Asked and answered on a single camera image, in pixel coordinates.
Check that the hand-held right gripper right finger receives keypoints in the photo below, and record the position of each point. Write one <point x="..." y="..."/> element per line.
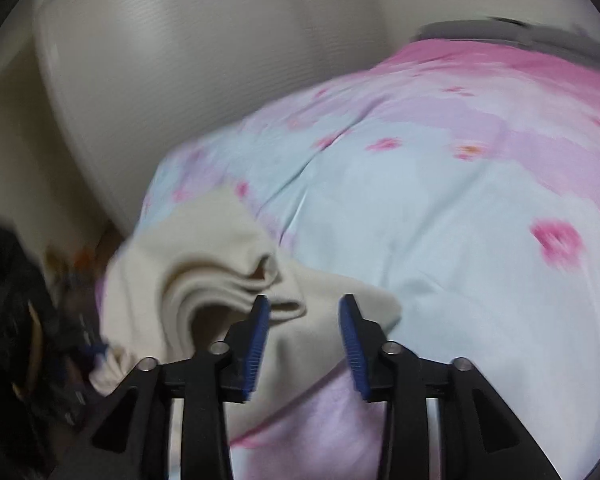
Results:
<point x="350" y="347"/>

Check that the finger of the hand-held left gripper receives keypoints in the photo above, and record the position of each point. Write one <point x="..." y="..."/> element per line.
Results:
<point x="96" y="349"/>

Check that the cream pants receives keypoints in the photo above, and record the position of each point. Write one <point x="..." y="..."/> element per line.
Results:
<point x="205" y="255"/>

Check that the pink floral bed sheet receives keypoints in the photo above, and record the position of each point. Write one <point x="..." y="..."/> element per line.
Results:
<point x="430" y="240"/>

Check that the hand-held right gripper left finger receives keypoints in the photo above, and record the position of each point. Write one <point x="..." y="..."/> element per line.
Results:
<point x="256" y="345"/>

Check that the grey padded headboard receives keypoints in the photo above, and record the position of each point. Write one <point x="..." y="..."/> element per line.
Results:
<point x="530" y="35"/>

